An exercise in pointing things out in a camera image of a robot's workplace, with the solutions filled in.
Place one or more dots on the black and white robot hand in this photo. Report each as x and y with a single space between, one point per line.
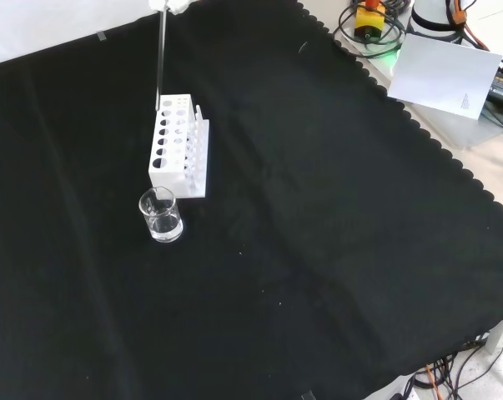
167 5

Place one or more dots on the clear glass rod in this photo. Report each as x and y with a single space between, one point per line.
161 62

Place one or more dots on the white test tube rack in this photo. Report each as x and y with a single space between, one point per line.
169 137

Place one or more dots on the clear cloth clip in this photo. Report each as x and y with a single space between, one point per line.
102 36
308 396

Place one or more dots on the yellow stop button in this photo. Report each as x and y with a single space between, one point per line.
370 21

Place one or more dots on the clear glass beaker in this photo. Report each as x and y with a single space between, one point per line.
161 225

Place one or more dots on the black bench cloth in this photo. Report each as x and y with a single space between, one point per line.
276 208

